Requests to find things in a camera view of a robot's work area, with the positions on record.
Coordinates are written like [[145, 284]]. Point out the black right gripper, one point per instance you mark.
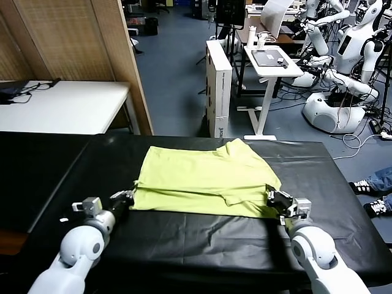
[[280, 205]]

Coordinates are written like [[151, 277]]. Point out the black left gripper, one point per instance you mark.
[[121, 206]]

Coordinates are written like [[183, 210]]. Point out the yellow-green t-shirt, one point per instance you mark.
[[199, 177]]

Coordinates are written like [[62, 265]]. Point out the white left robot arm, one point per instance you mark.
[[76, 248]]

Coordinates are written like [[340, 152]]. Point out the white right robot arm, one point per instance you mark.
[[318, 257]]

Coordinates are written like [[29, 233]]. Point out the glossy black table cover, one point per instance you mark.
[[306, 171]]

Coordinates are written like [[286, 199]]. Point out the black white sneaker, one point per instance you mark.
[[376, 208], [359, 186]]

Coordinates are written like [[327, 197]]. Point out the black side table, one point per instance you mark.
[[30, 177]]

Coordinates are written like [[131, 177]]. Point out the white table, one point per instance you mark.
[[76, 104]]

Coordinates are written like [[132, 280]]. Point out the blue jeans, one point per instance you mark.
[[381, 179]]

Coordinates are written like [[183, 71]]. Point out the tall white cardboard box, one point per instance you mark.
[[219, 92]]

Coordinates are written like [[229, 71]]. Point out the black power strip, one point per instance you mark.
[[375, 125]]

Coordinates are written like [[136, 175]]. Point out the white standing desk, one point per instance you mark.
[[275, 72]]

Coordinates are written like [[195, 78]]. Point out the white power adapter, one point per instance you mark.
[[386, 134]]

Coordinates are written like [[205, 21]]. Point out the small black device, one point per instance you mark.
[[281, 61]]

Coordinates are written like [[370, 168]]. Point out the grey laptop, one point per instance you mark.
[[266, 58]]

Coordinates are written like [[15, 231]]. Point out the black tripod stand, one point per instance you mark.
[[384, 101]]

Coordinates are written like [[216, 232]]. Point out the white cup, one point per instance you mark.
[[261, 42]]

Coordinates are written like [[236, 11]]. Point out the brown wooden desk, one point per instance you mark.
[[288, 38]]

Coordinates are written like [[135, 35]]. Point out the black pouch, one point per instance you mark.
[[7, 92]]

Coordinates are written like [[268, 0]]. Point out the white humanoid robot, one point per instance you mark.
[[352, 52], [318, 41]]

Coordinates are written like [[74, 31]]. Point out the white bottle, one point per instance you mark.
[[251, 37]]

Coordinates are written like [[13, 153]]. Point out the wooden folding screen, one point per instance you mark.
[[76, 39]]

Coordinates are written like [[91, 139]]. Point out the black bin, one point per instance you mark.
[[151, 26]]

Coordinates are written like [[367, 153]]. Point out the white curved panel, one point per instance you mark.
[[272, 18]]

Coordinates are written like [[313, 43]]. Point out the black monitor on stand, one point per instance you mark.
[[229, 12]]

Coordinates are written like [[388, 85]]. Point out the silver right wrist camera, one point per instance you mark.
[[301, 208]]

